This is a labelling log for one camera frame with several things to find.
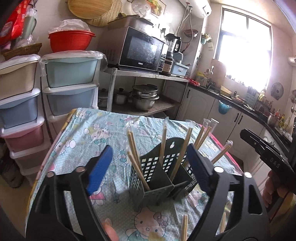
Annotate white kitchen cabinets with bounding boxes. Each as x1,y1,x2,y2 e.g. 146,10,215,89
179,87,287,187

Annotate right plastic drawer tower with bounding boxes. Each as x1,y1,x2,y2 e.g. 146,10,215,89
40,50,107,136

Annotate blue plastic tray box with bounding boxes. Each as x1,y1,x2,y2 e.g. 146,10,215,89
171,62,189,78

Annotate black blender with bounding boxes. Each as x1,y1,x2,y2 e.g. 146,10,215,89
162,33,181,76

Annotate blue hanging bin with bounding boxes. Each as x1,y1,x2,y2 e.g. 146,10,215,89
218,101,232,115

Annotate green plastic utensil basket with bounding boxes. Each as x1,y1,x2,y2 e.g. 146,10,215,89
128,137,197,211

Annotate window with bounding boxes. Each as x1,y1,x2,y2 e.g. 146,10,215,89
215,7,273,91

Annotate right hand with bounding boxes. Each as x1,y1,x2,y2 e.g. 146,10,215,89
262,170,289,208

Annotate plastic drawer tower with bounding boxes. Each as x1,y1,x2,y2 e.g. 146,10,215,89
1,54,51,184
40,50,107,136

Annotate left hand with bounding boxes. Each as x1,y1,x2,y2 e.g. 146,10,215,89
102,218,119,241

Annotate red plastic bag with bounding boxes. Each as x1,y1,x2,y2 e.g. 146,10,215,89
0,0,30,46

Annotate stacked steel pots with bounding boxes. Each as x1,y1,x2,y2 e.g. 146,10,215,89
131,84,159,111

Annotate metal shelf rack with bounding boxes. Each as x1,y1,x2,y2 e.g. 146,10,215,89
104,68,189,116

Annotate left plastic drawer tower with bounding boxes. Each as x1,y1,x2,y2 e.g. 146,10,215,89
1,54,51,184

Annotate wicker basket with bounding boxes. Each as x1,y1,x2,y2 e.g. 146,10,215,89
1,43,42,60

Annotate chopstick pair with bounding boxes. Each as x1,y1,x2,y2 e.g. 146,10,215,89
127,151,151,191
125,118,142,169
211,141,233,164
180,214,188,241
170,120,196,181
159,116,169,166
194,118,219,150

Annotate white water heater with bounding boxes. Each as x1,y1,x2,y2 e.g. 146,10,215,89
179,0,212,19

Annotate black microwave oven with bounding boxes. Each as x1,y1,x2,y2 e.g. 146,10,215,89
98,27,168,72

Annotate Hello Kitty tablecloth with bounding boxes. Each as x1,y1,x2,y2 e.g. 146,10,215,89
26,108,237,240

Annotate red plastic basin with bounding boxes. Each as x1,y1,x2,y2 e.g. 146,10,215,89
48,30,95,53

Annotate round woven tray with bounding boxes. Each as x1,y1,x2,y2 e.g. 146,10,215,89
67,0,122,27

